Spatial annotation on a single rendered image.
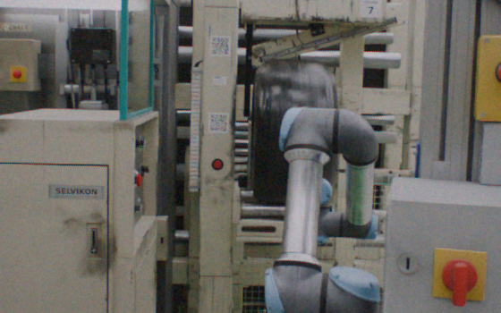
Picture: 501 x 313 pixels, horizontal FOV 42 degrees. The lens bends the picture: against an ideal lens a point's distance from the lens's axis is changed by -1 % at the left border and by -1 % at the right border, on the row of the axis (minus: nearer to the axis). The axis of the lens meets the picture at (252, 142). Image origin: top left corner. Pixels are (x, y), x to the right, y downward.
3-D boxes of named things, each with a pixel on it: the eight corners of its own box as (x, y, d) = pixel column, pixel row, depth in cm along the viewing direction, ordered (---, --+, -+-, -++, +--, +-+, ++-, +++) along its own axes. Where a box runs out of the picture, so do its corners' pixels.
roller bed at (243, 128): (205, 188, 291) (206, 121, 288) (206, 182, 305) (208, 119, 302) (249, 189, 291) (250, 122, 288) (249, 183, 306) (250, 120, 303)
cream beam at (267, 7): (241, 19, 271) (242, -17, 269) (241, 24, 296) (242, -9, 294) (386, 23, 272) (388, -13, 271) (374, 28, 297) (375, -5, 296)
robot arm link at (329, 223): (338, 245, 192) (340, 207, 192) (301, 242, 194) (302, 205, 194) (340, 242, 199) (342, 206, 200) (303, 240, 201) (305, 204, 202)
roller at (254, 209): (239, 205, 250) (238, 216, 248) (239, 201, 245) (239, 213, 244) (330, 207, 251) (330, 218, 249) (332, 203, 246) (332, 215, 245)
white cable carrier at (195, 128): (189, 190, 252) (191, 67, 248) (190, 189, 257) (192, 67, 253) (200, 191, 252) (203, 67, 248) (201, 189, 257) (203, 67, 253)
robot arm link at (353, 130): (384, 100, 166) (377, 220, 200) (340, 99, 168) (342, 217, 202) (383, 132, 158) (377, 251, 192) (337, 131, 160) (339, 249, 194)
